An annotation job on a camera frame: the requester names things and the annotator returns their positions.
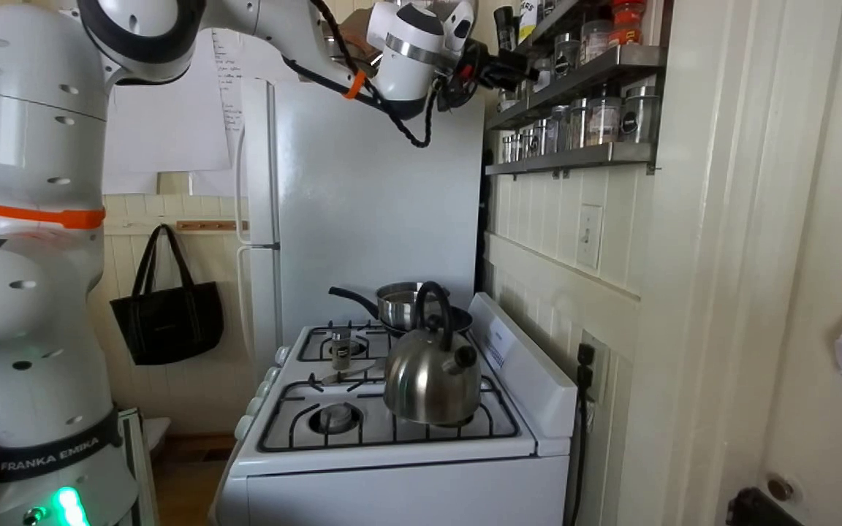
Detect white refrigerator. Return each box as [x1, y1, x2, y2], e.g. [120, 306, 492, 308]
[234, 76, 487, 382]

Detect black cable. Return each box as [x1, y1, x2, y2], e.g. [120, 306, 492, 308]
[566, 342, 597, 526]

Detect handwritten paper list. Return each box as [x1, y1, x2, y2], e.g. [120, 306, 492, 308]
[209, 29, 248, 134]

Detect glass spice jar steel lid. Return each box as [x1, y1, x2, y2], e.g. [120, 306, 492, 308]
[580, 19, 612, 66]

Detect red lid spice jar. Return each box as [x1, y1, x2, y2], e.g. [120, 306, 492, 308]
[608, 0, 647, 47]

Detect black pepper grinder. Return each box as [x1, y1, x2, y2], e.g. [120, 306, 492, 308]
[493, 7, 516, 53]

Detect stove burner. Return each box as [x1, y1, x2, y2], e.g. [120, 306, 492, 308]
[390, 374, 522, 444]
[296, 323, 394, 364]
[258, 377, 394, 453]

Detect small spice bottle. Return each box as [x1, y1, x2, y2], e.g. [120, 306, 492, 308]
[330, 327, 353, 370]

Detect metal spice shelf rack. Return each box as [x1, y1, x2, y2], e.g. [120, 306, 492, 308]
[484, 0, 668, 180]

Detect white door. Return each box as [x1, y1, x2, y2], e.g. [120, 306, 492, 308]
[757, 0, 842, 526]

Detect steel kettle with black handle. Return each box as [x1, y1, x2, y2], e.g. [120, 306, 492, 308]
[382, 281, 482, 427]

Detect white light switch plate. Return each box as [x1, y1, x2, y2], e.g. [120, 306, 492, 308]
[576, 203, 605, 272]

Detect black tote bag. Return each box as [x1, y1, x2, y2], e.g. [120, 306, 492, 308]
[109, 224, 225, 367]

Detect white wall socket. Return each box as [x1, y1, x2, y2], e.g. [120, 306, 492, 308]
[577, 330, 610, 405]

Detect row of small spice jars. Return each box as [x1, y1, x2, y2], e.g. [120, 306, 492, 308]
[498, 104, 569, 164]

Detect white gas stove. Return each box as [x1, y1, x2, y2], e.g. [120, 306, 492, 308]
[212, 291, 580, 526]

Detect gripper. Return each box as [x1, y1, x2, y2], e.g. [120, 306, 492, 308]
[439, 39, 540, 112]

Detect wooden hook rail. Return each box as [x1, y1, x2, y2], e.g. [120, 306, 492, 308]
[175, 220, 250, 234]

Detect white and yellow bottle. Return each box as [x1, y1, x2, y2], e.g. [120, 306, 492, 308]
[517, 0, 540, 46]

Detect steel saucepan with black handle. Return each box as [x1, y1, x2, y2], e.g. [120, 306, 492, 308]
[328, 281, 474, 338]

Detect white paper sheet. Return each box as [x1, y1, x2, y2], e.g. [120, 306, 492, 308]
[102, 28, 232, 175]

